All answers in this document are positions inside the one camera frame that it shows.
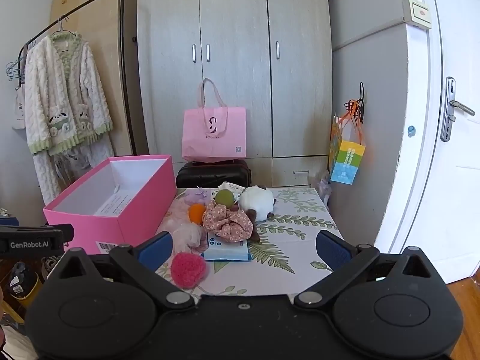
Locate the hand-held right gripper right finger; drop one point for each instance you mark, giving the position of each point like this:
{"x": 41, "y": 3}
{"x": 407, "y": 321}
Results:
{"x": 332, "y": 250}

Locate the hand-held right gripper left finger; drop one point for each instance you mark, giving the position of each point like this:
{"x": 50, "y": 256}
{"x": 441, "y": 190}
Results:
{"x": 155, "y": 250}

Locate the white mesh puff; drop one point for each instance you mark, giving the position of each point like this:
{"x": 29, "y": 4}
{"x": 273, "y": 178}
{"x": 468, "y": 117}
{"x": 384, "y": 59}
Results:
{"x": 189, "y": 234}

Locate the pink pom-pom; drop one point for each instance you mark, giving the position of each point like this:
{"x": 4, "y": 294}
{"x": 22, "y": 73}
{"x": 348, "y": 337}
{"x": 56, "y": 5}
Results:
{"x": 188, "y": 270}

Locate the pink cardboard box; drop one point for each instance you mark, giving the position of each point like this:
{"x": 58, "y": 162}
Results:
{"x": 142, "y": 210}

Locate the orange makeup sponge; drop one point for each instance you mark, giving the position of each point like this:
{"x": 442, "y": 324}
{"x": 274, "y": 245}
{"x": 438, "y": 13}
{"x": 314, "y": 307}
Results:
{"x": 197, "y": 214}

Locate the blue tissue pack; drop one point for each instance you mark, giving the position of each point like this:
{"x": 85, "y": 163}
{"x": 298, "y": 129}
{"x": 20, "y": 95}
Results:
{"x": 227, "y": 251}

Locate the pink floral scrunchie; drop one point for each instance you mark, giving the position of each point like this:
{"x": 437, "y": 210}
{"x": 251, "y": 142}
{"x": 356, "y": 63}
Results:
{"x": 228, "y": 223}

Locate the green ball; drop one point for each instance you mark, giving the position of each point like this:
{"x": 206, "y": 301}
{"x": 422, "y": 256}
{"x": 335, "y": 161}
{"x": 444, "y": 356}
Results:
{"x": 224, "y": 198}

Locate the white printed packet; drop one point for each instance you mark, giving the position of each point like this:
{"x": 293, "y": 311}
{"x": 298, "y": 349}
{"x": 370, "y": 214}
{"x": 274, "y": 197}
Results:
{"x": 229, "y": 187}

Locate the floral leaf tablecloth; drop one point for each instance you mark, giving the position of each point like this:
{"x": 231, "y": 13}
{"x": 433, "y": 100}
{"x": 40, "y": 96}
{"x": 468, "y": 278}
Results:
{"x": 292, "y": 240}

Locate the white printed paper sheet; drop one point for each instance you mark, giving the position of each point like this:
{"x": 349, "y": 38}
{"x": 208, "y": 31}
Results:
{"x": 112, "y": 205}

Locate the small grey plush toy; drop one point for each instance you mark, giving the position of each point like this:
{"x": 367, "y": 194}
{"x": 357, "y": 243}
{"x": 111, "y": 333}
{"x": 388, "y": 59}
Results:
{"x": 324, "y": 187}

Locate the white fleece pants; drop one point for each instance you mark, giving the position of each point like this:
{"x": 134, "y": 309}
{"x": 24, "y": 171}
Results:
{"x": 45, "y": 172}

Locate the colourful striped gift bag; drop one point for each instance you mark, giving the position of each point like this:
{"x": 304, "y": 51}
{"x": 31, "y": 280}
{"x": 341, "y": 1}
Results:
{"x": 347, "y": 165}

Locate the white brown plush toy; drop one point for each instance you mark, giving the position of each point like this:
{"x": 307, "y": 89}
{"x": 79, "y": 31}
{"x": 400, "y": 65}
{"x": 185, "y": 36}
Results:
{"x": 257, "y": 200}

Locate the black suitcase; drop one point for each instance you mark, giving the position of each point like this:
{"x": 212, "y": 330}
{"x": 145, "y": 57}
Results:
{"x": 210, "y": 176}

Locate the white door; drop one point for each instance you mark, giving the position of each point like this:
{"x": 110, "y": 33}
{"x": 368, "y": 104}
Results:
{"x": 431, "y": 195}

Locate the pink tote bag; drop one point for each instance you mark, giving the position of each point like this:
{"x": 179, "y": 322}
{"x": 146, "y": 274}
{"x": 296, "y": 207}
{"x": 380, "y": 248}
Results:
{"x": 213, "y": 138}

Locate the white canvas tote bag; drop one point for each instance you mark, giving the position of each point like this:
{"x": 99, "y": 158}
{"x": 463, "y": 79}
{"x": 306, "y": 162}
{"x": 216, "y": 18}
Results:
{"x": 18, "y": 108}

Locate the white fleece jacket green trim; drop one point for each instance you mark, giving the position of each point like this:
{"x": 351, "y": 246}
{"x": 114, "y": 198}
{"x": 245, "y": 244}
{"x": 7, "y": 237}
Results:
{"x": 67, "y": 90}

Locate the black metal clothes rack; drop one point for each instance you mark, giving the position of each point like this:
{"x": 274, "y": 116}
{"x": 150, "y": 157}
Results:
{"x": 122, "y": 45}

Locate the light wood wardrobe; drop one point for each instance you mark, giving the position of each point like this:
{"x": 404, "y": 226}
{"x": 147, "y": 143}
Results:
{"x": 232, "y": 26}

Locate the light wooden board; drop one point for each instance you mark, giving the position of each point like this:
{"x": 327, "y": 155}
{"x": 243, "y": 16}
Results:
{"x": 93, "y": 7}

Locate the black wall hook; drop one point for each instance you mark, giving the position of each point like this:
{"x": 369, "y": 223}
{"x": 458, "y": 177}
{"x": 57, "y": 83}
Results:
{"x": 361, "y": 97}

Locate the beige wall switch panel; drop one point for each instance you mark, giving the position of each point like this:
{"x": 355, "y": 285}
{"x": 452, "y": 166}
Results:
{"x": 417, "y": 12}

